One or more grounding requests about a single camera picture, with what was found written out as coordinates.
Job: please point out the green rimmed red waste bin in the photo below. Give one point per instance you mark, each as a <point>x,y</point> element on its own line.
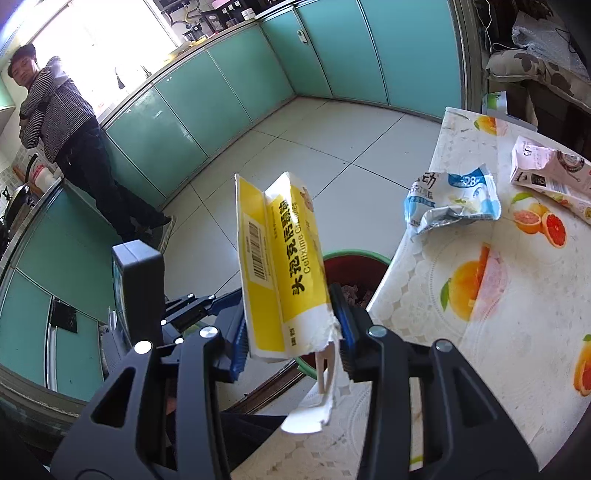
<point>355,272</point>

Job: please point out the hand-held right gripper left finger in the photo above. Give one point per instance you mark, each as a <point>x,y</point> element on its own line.
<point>240,344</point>

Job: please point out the small white cabinet device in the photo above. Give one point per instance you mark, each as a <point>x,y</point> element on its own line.
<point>302,36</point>

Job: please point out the white jar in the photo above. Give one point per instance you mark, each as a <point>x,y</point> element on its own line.
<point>42,177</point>

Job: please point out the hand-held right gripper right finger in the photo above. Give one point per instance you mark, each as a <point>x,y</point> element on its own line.
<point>344,332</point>

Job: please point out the purple plastic bag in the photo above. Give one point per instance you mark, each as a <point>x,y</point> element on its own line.
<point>358,295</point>

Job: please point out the fruit printed tablecloth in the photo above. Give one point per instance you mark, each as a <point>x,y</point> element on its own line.
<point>508,286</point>

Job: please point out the brown patterned pillow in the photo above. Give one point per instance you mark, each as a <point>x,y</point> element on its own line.
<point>517,64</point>

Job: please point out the yellow white medicine box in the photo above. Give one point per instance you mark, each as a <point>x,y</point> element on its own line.
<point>295,277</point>

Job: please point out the black kettle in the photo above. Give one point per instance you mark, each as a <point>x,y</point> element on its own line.
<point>18,198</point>

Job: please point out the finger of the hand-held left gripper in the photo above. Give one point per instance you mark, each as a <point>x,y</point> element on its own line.
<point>189,307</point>

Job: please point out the metal sliding door frame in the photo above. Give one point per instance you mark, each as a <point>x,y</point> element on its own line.
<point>468,55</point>

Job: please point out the pink carton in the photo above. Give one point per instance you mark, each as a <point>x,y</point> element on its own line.
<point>545,166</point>

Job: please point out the green white box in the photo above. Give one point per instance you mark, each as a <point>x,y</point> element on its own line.
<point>495,104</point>

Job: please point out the clear plastic bag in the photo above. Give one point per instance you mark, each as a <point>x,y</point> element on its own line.
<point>540,32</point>

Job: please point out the blue white snack packet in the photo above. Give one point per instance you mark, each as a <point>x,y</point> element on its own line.
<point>461,194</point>

